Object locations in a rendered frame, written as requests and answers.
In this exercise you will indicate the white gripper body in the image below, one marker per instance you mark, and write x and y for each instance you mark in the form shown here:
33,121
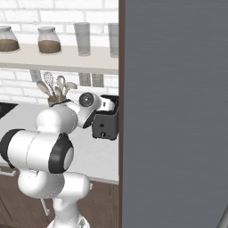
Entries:
111,104

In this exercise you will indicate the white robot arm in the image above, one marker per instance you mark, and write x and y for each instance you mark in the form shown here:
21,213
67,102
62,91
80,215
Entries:
35,150

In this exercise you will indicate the black toaster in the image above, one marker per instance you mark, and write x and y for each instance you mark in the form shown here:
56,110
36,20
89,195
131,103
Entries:
104,124

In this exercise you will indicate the beige ladle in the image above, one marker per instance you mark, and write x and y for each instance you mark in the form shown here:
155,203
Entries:
70,86

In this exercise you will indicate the beige spatula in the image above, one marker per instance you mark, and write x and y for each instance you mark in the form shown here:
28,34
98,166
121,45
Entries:
61,83

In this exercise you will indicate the dark utensil pot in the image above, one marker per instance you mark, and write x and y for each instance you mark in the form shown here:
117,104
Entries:
56,102

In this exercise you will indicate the clear drinking glass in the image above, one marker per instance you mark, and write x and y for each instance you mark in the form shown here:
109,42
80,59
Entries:
82,38
114,40

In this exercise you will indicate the grey fridge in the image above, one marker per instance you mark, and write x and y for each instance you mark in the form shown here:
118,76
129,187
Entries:
175,118

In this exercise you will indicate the beige slotted spoon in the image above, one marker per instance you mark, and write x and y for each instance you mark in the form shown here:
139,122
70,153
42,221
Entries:
49,80

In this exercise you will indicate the beige wooden spoon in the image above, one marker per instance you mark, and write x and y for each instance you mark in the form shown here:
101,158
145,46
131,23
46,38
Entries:
44,88

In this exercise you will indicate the glass jar with brown contents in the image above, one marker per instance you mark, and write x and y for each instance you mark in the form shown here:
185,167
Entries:
49,41
6,40

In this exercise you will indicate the brown wooden cupboard door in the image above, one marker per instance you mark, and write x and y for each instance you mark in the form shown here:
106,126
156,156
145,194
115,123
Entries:
101,205

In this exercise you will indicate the black hob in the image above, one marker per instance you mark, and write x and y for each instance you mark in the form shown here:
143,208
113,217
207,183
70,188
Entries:
6,108

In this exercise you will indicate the white wall outlet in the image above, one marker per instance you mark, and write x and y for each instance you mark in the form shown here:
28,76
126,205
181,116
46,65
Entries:
35,75
84,79
97,80

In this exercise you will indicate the beige wall shelf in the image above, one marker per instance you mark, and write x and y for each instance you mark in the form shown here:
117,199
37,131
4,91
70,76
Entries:
68,61

